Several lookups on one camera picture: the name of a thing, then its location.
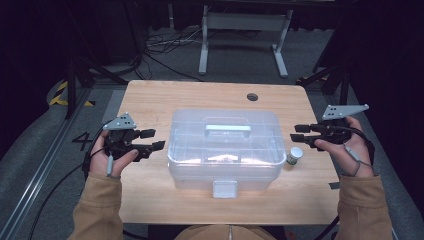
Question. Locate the person's tan clothing torso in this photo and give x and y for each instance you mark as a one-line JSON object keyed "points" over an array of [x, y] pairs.
{"points": [[226, 233]]}

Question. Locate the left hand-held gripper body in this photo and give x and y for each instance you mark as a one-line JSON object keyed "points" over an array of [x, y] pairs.
{"points": [[120, 140]]}

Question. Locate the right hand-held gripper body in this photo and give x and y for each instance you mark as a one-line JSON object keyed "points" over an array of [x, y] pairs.
{"points": [[335, 131]]}

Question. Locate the metal floor rail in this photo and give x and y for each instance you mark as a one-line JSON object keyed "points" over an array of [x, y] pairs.
{"points": [[40, 170]]}

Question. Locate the black metal stand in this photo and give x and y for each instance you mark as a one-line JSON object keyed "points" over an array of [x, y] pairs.
{"points": [[71, 83], [336, 78]]}

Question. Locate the grey metal desk frame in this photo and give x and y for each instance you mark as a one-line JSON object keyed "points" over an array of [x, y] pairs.
{"points": [[245, 21]]}

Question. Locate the person's right hand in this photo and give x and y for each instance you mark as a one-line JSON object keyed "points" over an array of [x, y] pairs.
{"points": [[346, 160]]}

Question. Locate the small white bottle green label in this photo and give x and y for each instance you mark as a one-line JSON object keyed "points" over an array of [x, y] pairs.
{"points": [[294, 156]]}

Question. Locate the grey tape piece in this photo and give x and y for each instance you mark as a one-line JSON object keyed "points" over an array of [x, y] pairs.
{"points": [[334, 185]]}

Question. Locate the clear plastic storage box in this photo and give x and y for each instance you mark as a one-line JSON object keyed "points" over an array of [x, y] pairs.
{"points": [[226, 150]]}

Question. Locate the person's left hand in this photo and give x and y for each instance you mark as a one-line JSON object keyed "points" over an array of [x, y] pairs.
{"points": [[100, 160]]}

